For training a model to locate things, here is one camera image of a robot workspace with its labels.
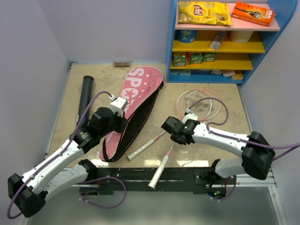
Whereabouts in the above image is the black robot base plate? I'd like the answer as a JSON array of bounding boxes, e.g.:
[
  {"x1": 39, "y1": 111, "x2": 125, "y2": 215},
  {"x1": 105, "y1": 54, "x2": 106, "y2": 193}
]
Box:
[{"x1": 79, "y1": 166, "x2": 235, "y2": 196}]

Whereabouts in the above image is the black bag strap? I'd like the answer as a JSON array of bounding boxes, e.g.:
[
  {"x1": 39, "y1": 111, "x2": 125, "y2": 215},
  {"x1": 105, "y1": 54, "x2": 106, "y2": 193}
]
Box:
[{"x1": 102, "y1": 138, "x2": 122, "y2": 163}]

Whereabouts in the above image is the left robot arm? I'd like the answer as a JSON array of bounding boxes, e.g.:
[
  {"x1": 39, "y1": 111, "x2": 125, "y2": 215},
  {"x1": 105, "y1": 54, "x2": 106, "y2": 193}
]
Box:
[{"x1": 7, "y1": 106, "x2": 128, "y2": 218}]

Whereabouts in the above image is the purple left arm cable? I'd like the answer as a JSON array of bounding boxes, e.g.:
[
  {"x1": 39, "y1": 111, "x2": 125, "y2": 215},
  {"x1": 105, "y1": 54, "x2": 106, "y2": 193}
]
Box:
[{"x1": 6, "y1": 90, "x2": 127, "y2": 220}]

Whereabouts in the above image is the blue shelf unit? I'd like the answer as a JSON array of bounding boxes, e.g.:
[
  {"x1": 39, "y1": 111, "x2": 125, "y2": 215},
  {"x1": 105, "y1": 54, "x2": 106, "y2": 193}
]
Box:
[{"x1": 166, "y1": 0, "x2": 300, "y2": 84}]

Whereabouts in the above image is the yellow chips bag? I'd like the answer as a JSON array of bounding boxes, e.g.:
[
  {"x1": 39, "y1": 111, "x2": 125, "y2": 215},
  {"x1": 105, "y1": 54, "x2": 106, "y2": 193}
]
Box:
[{"x1": 178, "y1": 1, "x2": 232, "y2": 26}]

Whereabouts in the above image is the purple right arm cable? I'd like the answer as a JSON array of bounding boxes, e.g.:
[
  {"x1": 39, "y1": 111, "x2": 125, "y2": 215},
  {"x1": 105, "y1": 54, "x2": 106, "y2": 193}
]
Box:
[{"x1": 186, "y1": 97, "x2": 300, "y2": 202}]

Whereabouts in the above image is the green box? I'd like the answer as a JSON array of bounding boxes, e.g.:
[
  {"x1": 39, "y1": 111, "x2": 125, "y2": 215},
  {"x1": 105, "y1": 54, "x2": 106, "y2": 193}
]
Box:
[
  {"x1": 189, "y1": 54, "x2": 204, "y2": 65},
  {"x1": 203, "y1": 52, "x2": 217, "y2": 62},
  {"x1": 173, "y1": 54, "x2": 187, "y2": 67}
]

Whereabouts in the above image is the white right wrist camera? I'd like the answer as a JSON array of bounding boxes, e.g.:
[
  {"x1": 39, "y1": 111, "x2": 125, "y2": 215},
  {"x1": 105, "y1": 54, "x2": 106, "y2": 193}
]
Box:
[{"x1": 181, "y1": 112, "x2": 198, "y2": 124}]

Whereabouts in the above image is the black shuttlecock tube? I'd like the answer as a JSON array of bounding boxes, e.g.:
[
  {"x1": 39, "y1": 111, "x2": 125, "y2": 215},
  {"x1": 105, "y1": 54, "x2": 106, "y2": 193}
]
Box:
[{"x1": 76, "y1": 75, "x2": 94, "y2": 124}]

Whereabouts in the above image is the green box right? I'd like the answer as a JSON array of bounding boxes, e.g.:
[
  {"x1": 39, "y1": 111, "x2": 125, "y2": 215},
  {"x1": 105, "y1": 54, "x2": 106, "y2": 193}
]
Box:
[{"x1": 203, "y1": 52, "x2": 217, "y2": 62}]

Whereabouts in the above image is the cream round container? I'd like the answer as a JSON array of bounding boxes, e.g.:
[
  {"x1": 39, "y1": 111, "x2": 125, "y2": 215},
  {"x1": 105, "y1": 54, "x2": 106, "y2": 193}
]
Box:
[{"x1": 229, "y1": 30, "x2": 254, "y2": 44}]

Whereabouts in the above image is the pink racket bag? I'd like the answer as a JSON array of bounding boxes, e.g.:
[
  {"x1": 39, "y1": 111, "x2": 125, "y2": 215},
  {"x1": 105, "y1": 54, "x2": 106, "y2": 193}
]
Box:
[{"x1": 99, "y1": 66, "x2": 164, "y2": 162}]

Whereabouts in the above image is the green box middle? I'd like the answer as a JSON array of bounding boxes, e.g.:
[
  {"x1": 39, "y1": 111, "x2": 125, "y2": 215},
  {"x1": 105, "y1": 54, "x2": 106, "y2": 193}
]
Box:
[{"x1": 189, "y1": 54, "x2": 204, "y2": 65}]

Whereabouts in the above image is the green box left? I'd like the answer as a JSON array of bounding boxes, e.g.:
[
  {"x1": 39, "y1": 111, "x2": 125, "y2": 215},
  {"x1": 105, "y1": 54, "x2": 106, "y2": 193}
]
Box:
[{"x1": 173, "y1": 54, "x2": 187, "y2": 67}]

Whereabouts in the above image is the blue round tin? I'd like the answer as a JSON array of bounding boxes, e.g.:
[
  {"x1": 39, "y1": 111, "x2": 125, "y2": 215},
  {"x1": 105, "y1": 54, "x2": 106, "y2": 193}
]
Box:
[{"x1": 176, "y1": 30, "x2": 197, "y2": 43}]

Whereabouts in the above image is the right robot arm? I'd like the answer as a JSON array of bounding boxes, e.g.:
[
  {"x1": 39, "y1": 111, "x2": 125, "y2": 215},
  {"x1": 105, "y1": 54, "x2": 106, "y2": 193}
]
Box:
[{"x1": 161, "y1": 116, "x2": 275, "y2": 184}]

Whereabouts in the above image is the orange razor box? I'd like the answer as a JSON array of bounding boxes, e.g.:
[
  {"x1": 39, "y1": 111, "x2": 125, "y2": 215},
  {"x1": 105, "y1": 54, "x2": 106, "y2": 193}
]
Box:
[{"x1": 232, "y1": 1, "x2": 275, "y2": 27}]

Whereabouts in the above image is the silver foil packet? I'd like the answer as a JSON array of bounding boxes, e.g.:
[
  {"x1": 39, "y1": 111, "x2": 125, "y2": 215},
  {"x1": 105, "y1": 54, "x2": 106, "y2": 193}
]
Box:
[{"x1": 209, "y1": 30, "x2": 228, "y2": 51}]

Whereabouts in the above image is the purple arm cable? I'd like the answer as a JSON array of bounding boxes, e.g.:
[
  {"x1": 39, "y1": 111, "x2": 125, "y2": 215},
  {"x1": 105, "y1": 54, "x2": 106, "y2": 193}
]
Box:
[
  {"x1": 6, "y1": 90, "x2": 127, "y2": 220},
  {"x1": 186, "y1": 97, "x2": 300, "y2": 202}
]

